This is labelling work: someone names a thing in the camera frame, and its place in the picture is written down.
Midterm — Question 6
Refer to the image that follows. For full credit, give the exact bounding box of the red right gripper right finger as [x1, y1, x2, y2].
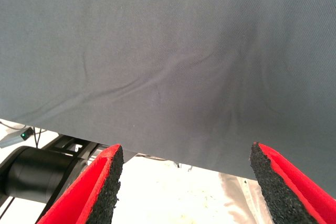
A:
[249, 142, 336, 224]

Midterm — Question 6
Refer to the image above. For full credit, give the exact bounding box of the thin black hanging cable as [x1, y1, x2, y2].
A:
[33, 127, 44, 149]

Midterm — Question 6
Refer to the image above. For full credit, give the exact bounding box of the black cylindrical robot joint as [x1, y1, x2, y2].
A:
[0, 145, 89, 205]

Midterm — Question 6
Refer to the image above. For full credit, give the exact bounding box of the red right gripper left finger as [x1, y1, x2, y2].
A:
[36, 144, 124, 224]

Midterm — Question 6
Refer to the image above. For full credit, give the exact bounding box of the grey box with green light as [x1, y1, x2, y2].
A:
[0, 126, 35, 149]

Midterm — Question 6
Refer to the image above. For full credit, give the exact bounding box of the dark grey table cloth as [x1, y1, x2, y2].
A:
[0, 0, 336, 198]

